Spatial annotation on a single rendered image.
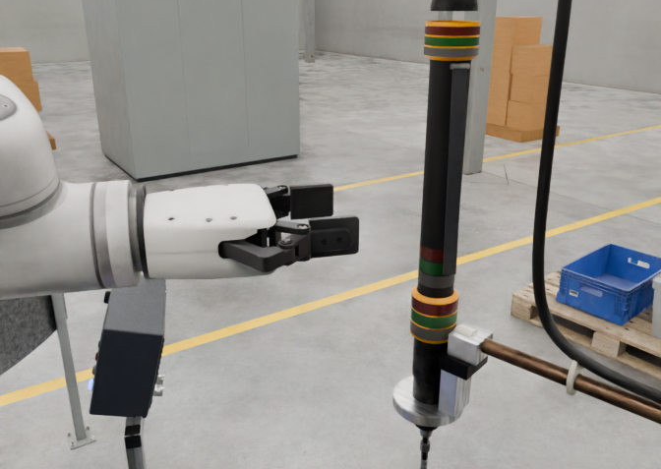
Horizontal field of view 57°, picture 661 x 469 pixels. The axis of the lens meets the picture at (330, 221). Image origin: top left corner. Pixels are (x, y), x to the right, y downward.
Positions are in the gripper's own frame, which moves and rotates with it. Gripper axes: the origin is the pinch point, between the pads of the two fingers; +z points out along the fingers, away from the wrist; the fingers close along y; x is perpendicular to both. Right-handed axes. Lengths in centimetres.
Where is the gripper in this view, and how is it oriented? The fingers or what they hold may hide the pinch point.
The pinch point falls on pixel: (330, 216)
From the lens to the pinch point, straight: 51.5
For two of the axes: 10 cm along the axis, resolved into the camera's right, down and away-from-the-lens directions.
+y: 2.3, 3.5, -9.1
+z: 9.7, -0.8, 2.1
